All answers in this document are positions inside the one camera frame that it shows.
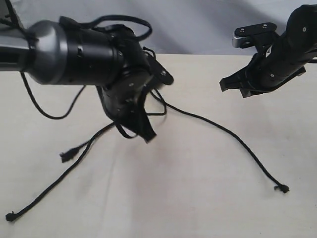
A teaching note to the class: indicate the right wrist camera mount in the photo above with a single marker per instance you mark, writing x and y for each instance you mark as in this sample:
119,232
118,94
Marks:
259,35

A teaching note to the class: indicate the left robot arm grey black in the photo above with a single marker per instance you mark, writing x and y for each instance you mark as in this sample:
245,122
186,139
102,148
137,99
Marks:
105,53

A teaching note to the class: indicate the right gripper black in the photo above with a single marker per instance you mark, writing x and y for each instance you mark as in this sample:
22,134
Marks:
282,61

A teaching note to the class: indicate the black stand pole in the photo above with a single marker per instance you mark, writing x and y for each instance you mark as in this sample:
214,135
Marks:
11,15

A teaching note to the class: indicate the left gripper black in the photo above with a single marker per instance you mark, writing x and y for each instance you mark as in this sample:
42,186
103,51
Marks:
122,97

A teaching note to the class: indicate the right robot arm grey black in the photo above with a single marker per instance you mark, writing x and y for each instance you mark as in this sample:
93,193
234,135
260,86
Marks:
301,23

